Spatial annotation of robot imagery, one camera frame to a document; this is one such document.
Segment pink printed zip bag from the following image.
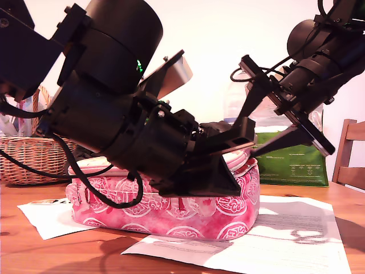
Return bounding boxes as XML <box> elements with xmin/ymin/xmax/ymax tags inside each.
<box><xmin>64</xmin><ymin>150</ymin><xmax>261</xmax><ymax>240</ymax></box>

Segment printed text paper sheet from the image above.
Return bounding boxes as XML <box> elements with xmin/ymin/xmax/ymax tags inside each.
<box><xmin>121</xmin><ymin>195</ymin><xmax>353</xmax><ymax>274</ymax></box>

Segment black cloth garment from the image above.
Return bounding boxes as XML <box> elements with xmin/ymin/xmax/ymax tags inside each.
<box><xmin>71</xmin><ymin>120</ymin><xmax>237</xmax><ymax>162</ymax></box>

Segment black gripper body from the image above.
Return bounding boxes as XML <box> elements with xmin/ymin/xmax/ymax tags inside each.
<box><xmin>239</xmin><ymin>53</ymin><xmax>344</xmax><ymax>157</ymax></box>
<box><xmin>113</xmin><ymin>98</ymin><xmax>256</xmax><ymax>183</ymax></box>

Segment blank white paper sheet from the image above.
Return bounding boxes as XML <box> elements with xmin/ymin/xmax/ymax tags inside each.
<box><xmin>17</xmin><ymin>198</ymin><xmax>99</xmax><ymax>240</ymax></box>

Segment black camera cable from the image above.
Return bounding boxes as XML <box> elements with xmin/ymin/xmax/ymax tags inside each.
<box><xmin>230</xmin><ymin>54</ymin><xmax>299</xmax><ymax>83</ymax></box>

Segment wooden chair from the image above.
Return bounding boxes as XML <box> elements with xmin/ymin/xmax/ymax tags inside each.
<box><xmin>331</xmin><ymin>118</ymin><xmax>365</xmax><ymax>191</ymax></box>

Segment large clear water bottle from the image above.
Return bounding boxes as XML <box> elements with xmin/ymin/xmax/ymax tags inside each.
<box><xmin>223</xmin><ymin>79</ymin><xmax>252</xmax><ymax>124</ymax></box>

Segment LeRobot logo sticker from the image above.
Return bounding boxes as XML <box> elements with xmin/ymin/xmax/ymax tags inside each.
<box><xmin>30</xmin><ymin>199</ymin><xmax>72</xmax><ymax>206</ymax></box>

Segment green silver pet food bag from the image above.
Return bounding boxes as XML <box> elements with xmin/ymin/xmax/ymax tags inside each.
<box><xmin>247</xmin><ymin>81</ymin><xmax>329</xmax><ymax>188</ymax></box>

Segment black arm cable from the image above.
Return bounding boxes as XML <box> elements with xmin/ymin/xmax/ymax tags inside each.
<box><xmin>0</xmin><ymin>148</ymin><xmax>115</xmax><ymax>180</ymax></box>
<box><xmin>51</xmin><ymin>132</ymin><xmax>144</xmax><ymax>209</ymax></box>

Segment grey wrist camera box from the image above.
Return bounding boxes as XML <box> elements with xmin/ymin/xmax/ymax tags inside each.
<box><xmin>267</xmin><ymin>65</ymin><xmax>289</xmax><ymax>85</ymax></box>
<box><xmin>138</xmin><ymin>49</ymin><xmax>194</xmax><ymax>100</ymax></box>

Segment wicker basket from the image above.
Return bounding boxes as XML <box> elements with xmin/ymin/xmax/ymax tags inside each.
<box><xmin>0</xmin><ymin>85</ymin><xmax>78</xmax><ymax>186</ymax></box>

